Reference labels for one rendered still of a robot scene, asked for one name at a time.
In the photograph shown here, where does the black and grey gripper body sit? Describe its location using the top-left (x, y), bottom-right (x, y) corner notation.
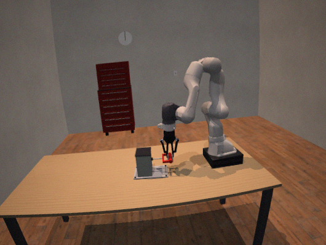
top-left (163, 130), bottom-right (176, 143)

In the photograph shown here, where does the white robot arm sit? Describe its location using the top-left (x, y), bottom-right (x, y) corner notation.
top-left (157, 57), bottom-right (237, 157)

